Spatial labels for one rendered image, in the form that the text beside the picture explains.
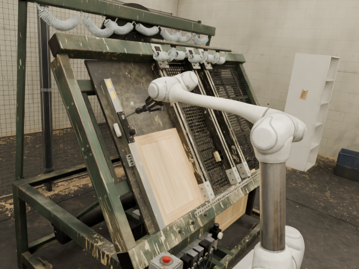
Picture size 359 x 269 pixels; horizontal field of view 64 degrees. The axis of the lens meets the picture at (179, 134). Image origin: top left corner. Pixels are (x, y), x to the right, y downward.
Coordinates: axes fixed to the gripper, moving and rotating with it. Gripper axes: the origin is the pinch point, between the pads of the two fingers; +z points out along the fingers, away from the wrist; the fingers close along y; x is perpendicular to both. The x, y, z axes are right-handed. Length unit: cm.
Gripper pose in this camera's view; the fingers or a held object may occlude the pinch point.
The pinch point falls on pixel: (143, 109)
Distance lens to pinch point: 174.5
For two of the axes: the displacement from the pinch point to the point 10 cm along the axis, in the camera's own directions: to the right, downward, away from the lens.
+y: -3.6, -9.3, 1.0
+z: -7.0, 3.4, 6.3
